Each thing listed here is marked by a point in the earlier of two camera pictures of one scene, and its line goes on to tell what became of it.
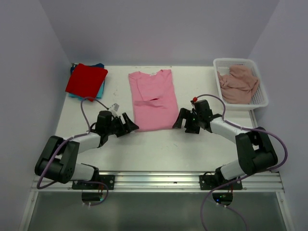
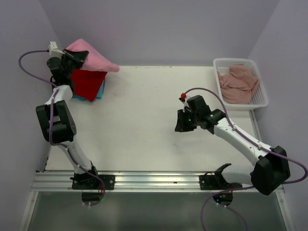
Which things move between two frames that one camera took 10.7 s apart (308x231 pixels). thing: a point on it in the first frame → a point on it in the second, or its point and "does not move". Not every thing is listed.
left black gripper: (124, 128) → (78, 57)
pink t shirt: (154, 103) → (95, 60)
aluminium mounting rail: (167, 182) does not move
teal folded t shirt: (99, 95) does not move
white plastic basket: (241, 84) does not move
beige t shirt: (238, 86) does not move
